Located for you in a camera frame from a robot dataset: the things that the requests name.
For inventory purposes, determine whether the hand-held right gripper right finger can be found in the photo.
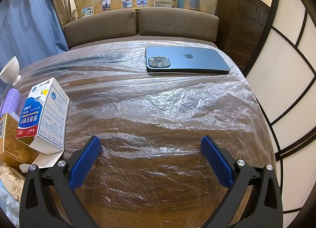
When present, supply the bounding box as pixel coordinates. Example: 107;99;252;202
200;135;283;228

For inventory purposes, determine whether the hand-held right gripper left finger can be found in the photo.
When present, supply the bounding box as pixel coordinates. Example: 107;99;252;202
19;135;102;228

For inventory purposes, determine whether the purple hair roller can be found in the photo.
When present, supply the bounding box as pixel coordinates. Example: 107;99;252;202
0;88;17;120

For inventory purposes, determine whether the white and blue medicine box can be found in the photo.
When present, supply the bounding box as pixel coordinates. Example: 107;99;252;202
16;78;70;169

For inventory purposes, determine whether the brown cardboard box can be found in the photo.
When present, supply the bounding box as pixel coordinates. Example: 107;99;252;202
0;113;40;169

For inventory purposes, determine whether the crumpled beige tissue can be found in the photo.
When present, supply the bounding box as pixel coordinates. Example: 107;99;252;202
0;164;26;202

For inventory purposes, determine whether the clear plastic table cover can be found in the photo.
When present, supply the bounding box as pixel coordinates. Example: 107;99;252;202
0;41;277;228

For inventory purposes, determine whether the blue smartphone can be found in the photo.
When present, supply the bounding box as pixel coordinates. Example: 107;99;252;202
145;46;230;74

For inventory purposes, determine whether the white sliding screen door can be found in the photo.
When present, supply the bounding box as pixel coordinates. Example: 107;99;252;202
243;0;316;228

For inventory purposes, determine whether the white footed cup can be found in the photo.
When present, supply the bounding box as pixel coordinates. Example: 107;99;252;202
0;56;22;87

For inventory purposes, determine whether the brown sofa back cushion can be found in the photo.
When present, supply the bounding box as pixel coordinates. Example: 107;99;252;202
138;7;220;43
63;9;137;48

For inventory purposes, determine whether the dark wooden dresser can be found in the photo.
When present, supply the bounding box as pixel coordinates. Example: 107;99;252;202
216;0;271;68

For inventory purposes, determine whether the blue curtain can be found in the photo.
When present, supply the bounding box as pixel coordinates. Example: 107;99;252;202
0;0;70;90

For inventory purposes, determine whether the stack of books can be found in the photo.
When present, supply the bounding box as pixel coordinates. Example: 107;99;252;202
153;0;178;8

